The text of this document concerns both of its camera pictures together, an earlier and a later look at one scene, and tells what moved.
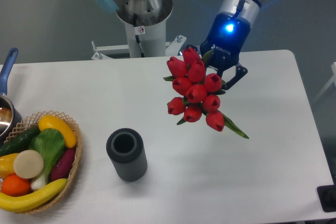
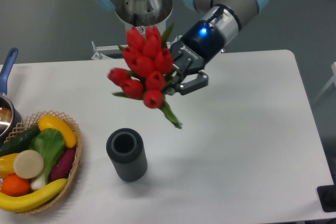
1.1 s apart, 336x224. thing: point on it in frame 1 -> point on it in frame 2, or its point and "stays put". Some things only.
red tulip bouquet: (198, 91) -> (146, 59)
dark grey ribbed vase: (126, 148) stays put
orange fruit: (13, 185) stays put
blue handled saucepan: (9, 121) stays put
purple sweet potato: (62, 166) stays put
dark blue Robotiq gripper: (228, 34) -> (199, 45)
